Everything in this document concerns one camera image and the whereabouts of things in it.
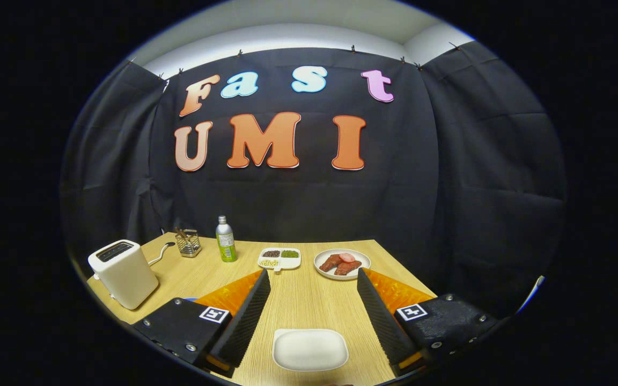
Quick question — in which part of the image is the white toaster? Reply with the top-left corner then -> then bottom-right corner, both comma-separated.
87,239 -> 159,310

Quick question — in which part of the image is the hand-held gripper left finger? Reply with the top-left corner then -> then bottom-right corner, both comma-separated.
131,269 -> 272,378

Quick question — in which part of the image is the white round plate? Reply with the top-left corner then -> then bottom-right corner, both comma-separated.
313,248 -> 372,281

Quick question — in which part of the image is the wire mesh utensil holder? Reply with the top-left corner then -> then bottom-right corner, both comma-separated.
175,229 -> 202,258

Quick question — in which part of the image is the black backdrop cloth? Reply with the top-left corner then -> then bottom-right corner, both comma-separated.
60,40 -> 567,322

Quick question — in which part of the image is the white divided seed dish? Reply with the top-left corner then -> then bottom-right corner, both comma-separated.
257,247 -> 302,273

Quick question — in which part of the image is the white toaster cable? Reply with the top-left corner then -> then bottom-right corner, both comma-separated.
148,241 -> 176,267

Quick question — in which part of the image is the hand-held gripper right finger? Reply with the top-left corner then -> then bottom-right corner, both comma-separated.
356,268 -> 500,378

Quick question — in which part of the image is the white rectangular plate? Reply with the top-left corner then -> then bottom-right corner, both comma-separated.
272,329 -> 349,372

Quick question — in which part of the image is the green metal bottle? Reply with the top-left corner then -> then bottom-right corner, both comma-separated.
215,216 -> 238,263

